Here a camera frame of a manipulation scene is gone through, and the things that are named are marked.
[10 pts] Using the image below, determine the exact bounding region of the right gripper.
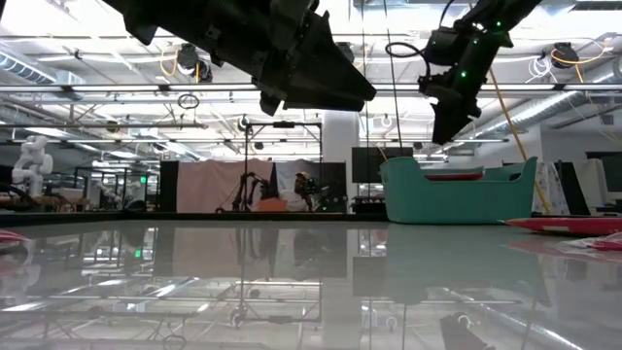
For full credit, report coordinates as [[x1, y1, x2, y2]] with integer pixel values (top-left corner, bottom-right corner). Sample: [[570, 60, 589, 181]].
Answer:
[[420, 28, 501, 146]]

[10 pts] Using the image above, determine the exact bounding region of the white humanoid robot figure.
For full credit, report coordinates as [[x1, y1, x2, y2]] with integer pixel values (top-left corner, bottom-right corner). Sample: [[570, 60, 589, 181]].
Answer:
[[10, 134, 54, 198]]

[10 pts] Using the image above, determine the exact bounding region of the black cable loop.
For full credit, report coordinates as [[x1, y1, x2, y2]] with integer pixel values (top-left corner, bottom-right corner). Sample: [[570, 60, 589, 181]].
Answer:
[[177, 92, 201, 111]]

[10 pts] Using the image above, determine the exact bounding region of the person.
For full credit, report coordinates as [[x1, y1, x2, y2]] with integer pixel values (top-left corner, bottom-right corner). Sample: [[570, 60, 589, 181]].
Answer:
[[280, 170, 312, 213]]

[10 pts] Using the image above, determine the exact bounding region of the white board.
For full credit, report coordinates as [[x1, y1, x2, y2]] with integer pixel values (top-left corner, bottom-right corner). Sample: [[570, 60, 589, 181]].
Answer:
[[572, 158, 608, 205]]

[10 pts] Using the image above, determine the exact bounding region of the thin black cable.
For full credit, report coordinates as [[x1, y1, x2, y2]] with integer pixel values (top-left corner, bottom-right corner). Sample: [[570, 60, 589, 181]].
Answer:
[[382, 0, 404, 147]]

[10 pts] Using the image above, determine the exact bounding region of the wooden workbench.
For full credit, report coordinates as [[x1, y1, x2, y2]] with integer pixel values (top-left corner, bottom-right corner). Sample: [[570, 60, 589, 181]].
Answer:
[[0, 193, 91, 211]]

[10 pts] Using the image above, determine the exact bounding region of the black table frame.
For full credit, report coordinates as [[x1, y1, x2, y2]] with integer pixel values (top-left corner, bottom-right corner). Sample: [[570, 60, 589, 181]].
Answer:
[[0, 211, 390, 228]]

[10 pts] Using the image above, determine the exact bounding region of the black frame stand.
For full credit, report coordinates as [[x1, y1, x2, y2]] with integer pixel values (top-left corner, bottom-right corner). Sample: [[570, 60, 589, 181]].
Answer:
[[244, 121, 324, 215]]

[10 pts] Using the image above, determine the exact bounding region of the dark screen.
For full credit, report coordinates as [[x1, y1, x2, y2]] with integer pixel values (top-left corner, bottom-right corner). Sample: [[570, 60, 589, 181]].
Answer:
[[585, 151, 622, 195]]

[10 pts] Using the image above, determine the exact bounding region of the white patterned cloth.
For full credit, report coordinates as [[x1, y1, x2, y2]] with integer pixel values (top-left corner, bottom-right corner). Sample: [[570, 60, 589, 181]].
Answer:
[[539, 162, 568, 216]]

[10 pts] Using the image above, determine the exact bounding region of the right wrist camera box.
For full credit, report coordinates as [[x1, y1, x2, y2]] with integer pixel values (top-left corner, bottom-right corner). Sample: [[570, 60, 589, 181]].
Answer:
[[421, 26, 459, 68]]

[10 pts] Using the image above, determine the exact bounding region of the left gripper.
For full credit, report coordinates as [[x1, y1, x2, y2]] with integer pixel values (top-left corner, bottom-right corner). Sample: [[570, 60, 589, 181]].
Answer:
[[203, 0, 378, 118]]

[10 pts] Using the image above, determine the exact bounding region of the teal plastic basket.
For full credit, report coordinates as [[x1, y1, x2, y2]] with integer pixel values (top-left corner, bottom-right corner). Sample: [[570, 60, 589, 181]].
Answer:
[[379, 155, 539, 226]]

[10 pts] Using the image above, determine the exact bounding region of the pink curtain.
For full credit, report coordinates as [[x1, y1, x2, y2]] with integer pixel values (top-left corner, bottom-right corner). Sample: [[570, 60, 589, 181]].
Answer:
[[176, 158, 276, 214]]

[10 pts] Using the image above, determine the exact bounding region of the black monitor screen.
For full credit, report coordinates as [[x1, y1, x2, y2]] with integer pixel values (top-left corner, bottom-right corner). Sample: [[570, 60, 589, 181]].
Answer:
[[351, 147, 414, 185]]

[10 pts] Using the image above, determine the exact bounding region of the black tall panel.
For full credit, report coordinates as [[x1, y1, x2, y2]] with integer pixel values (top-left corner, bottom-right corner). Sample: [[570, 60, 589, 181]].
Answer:
[[158, 159, 180, 214]]

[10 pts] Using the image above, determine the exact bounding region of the black partition panel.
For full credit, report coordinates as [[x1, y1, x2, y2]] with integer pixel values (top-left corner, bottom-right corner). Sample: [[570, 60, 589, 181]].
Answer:
[[555, 160, 589, 216]]

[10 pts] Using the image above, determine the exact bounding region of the orange box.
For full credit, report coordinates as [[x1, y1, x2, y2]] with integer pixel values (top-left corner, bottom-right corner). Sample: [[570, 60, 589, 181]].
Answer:
[[256, 197, 290, 213]]

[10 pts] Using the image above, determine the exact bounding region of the black robot with green lights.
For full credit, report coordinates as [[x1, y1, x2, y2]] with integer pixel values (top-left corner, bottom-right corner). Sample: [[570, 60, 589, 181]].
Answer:
[[304, 177, 349, 214]]

